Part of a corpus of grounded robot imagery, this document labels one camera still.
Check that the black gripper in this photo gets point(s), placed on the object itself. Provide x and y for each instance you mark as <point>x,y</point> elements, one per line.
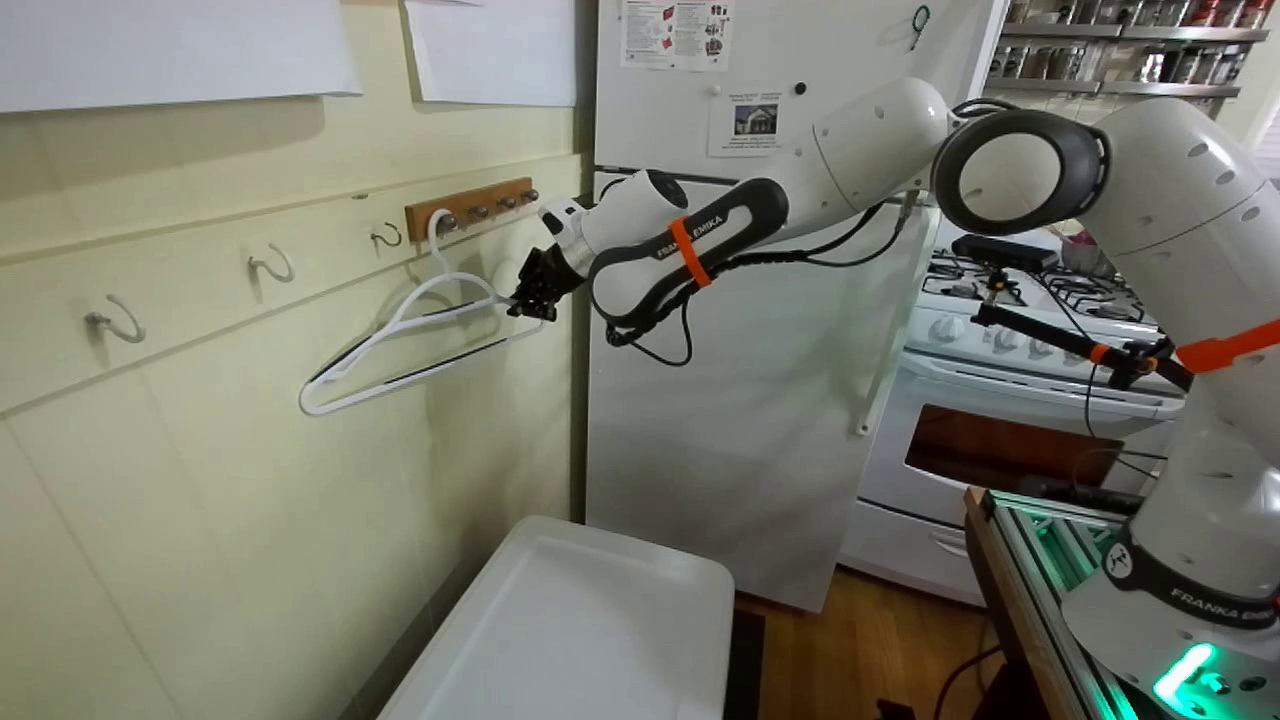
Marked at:
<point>558,275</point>

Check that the white plastic clothes hanger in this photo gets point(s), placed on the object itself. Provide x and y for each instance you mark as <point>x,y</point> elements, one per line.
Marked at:
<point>444,281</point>

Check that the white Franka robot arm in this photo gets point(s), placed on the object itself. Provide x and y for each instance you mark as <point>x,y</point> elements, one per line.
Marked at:
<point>1203,200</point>

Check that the wooden peg rack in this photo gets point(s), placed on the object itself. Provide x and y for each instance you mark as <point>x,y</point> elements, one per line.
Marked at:
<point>474,204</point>

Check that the white refrigerator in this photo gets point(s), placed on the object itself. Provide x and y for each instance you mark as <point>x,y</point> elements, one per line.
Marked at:
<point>744,454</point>

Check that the photo fridge magnet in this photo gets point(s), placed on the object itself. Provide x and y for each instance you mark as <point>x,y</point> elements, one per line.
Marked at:
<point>759,122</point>

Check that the printed fridge paper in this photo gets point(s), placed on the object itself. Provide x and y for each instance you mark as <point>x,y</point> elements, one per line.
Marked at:
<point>672,29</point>

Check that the white plastic storage bin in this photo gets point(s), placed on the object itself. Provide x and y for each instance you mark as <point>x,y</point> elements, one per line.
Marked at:
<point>572,624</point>

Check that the white gas stove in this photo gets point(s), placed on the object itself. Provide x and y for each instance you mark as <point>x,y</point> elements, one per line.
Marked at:
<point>932,385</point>

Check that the black pan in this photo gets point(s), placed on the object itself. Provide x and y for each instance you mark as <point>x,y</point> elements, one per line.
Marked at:
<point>1000,249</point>

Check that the red pot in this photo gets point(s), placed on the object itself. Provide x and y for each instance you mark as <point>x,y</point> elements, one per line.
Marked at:
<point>1096,252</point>

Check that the robot cart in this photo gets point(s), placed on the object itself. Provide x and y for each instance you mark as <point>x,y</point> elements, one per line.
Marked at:
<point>1035,587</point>

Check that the spice rack shelf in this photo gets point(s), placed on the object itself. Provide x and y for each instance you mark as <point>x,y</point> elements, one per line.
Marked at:
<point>1135,54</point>

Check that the metal wall hook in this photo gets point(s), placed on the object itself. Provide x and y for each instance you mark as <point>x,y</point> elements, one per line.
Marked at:
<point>272,263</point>
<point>119,320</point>
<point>387,237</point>

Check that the small white wall paper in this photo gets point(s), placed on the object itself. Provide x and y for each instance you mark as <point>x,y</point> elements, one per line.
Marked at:
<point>495,48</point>

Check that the large white wall paper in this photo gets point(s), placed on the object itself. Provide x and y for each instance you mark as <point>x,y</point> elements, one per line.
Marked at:
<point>174,46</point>

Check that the black camera stand rod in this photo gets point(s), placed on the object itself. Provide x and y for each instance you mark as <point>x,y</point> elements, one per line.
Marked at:
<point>1066,343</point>

